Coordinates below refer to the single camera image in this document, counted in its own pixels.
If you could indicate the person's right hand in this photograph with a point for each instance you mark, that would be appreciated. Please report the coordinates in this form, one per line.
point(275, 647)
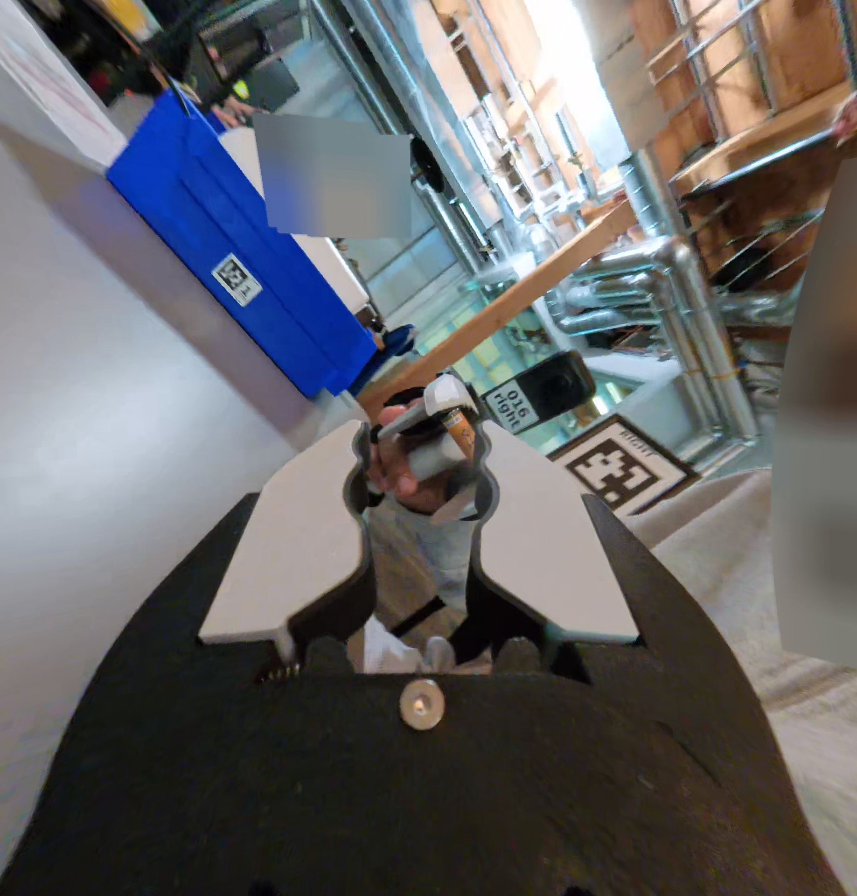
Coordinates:
point(400, 476)

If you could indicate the person's right forearm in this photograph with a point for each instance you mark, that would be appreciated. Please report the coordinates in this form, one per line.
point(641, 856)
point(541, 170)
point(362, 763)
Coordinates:
point(428, 560)

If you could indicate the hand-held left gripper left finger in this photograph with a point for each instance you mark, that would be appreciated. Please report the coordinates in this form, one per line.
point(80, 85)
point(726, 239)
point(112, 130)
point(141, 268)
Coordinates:
point(288, 546)

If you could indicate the white paper sheets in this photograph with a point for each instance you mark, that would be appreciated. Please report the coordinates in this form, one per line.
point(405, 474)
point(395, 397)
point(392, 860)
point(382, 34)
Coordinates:
point(43, 77)

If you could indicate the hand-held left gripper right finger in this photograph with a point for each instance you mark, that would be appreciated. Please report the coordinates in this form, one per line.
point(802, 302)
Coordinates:
point(554, 553)

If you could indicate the blue plastic bin with tag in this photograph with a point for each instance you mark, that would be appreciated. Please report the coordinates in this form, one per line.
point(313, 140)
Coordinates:
point(190, 203)

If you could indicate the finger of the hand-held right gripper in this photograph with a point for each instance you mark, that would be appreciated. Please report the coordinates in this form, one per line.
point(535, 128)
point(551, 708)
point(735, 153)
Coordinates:
point(442, 395)
point(439, 462)

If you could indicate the small orange tube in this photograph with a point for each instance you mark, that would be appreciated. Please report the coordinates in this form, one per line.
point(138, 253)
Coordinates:
point(458, 434)

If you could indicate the wooden beam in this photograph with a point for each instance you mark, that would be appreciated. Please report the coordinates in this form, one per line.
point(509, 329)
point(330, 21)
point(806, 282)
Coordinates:
point(526, 294)

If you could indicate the silver metal duct pipes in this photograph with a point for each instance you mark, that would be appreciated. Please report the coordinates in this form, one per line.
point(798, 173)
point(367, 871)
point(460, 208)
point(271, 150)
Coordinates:
point(680, 315)

